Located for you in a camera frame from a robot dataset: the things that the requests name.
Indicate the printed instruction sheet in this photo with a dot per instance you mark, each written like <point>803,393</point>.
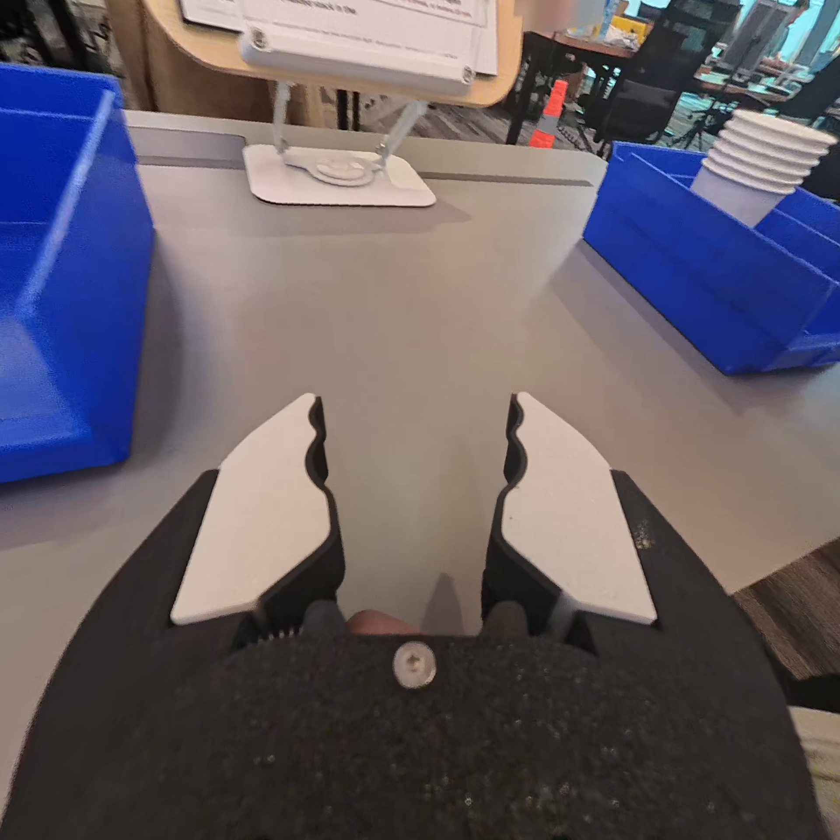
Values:
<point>459,26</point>

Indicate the set of white paper cups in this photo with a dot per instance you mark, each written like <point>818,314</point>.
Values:
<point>761,164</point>

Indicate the grey computer monitor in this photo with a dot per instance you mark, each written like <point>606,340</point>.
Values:
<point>758,26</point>

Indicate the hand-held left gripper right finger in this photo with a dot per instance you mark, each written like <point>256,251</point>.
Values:
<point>571,525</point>

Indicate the dark desk wooden top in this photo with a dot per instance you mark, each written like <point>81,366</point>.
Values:
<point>577,40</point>

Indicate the wooden document board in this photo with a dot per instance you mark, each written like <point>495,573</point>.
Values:
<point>505,72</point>

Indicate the black office chair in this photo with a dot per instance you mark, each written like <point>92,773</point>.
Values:
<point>643,98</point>

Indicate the tan cardboard box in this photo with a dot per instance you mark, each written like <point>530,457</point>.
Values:
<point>170,85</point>

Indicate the blue plastic bin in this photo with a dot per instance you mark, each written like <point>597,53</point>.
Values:
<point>689,282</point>
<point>65,295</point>

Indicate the person's left hand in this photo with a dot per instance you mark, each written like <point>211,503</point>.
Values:
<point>380,622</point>

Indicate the instruction sheet on stand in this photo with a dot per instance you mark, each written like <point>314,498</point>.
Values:
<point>394,180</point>

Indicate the orange traffic cone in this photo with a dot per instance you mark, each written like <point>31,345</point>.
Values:
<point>548,128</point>

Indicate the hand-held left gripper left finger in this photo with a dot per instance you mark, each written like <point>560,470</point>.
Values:
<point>262,525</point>

